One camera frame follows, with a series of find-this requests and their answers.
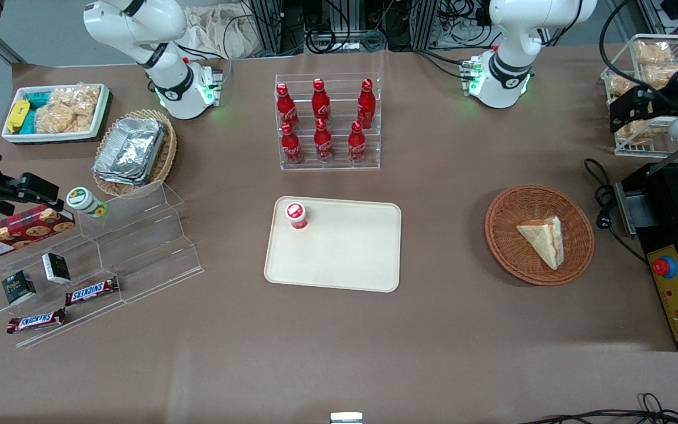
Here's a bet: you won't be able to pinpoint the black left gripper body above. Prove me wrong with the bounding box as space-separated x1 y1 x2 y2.
645 87 678 121

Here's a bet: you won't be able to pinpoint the triangular toy sandwich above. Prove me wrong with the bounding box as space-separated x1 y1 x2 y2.
516 216 564 271

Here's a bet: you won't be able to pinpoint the tan oval wicker basket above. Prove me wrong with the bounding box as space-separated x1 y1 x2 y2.
92 109 177 197

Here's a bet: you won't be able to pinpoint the brown round wicker basket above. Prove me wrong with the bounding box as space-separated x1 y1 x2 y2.
484 184 595 286

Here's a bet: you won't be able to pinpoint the cream plastic tray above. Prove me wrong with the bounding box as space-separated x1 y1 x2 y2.
264 196 403 293

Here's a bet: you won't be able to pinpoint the wrapped bread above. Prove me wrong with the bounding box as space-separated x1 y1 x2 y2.
635 40 674 65
614 121 664 145
644 64 678 89
607 73 640 98

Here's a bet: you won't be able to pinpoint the red cookie box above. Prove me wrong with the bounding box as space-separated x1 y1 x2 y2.
0 205 76 263

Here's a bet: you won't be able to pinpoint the green lid white cup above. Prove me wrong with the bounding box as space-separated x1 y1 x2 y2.
66 187 108 218

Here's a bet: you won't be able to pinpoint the white rectangular snack bin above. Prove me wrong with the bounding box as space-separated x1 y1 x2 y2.
1 83 110 144

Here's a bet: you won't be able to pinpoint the bagged rice crackers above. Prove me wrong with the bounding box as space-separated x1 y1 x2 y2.
51 84 102 114
34 104 96 134

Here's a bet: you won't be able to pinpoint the yellow snack packet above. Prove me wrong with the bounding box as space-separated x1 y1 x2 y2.
7 100 31 134

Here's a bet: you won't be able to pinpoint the small black carton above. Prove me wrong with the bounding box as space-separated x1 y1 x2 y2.
1 270 37 305
42 253 72 284

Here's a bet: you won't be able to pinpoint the black countertop appliance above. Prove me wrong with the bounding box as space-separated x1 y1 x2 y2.
614 159 678 352

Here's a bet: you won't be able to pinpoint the stacked aluminium foil trays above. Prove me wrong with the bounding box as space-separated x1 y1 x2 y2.
93 117 166 186

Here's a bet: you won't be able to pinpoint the snickers chocolate bar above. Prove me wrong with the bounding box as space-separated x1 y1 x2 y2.
6 308 67 334
65 276 120 306

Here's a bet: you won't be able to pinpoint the clear acrylic stepped shelf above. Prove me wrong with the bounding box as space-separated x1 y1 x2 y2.
0 181 205 349

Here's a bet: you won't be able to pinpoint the beige cloth bag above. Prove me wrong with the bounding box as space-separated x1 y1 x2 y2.
183 5 258 59

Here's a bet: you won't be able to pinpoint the red cola bottle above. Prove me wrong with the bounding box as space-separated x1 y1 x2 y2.
357 78 375 129
281 122 304 164
277 82 300 130
348 121 367 163
312 78 331 124
314 118 334 163

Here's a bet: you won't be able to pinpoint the red lid yogurt cup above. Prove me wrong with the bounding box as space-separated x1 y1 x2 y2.
285 201 308 230

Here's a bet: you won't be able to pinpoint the clear acrylic bottle rack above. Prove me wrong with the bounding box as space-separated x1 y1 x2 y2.
275 73 381 171

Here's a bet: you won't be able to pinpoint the white wire rack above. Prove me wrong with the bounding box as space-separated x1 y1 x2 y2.
601 34 678 158

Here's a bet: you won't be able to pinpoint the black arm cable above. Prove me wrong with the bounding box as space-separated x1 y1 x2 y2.
598 0 678 108

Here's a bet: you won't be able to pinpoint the black power cable with plug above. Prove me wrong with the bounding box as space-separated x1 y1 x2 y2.
584 158 649 264

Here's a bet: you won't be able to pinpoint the aluminium frame post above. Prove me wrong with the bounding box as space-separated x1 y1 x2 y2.
251 0 305 57

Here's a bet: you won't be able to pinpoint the black floor cables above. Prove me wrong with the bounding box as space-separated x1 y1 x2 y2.
519 393 678 424

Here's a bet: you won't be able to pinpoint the coiled black cable bundle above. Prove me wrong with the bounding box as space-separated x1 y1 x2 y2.
305 22 388 55

